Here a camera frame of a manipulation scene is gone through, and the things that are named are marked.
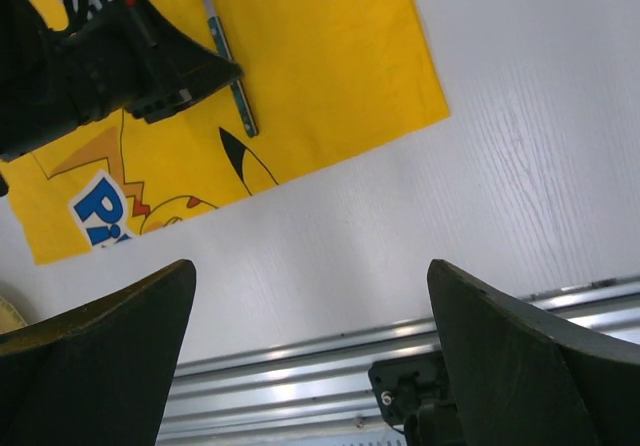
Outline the aluminium mounting rail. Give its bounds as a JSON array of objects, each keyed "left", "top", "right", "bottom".
[{"left": 155, "top": 276, "right": 640, "bottom": 442}]

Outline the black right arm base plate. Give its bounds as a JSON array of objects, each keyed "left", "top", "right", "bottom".
[{"left": 368, "top": 351, "right": 466, "bottom": 445}]

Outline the round woven bamboo plate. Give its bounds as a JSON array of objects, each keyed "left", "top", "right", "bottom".
[{"left": 0, "top": 297, "right": 27, "bottom": 334}]

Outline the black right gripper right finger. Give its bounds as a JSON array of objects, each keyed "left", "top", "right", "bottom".
[{"left": 427, "top": 259, "right": 639, "bottom": 445}]

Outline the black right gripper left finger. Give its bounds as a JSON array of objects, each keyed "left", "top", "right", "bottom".
[{"left": 1, "top": 259, "right": 196, "bottom": 445}]

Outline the spoon with green handle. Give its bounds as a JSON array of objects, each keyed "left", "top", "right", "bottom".
[{"left": 187, "top": 0, "right": 260, "bottom": 139}]

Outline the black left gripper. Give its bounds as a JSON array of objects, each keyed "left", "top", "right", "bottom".
[{"left": 1, "top": 0, "right": 242, "bottom": 161}]

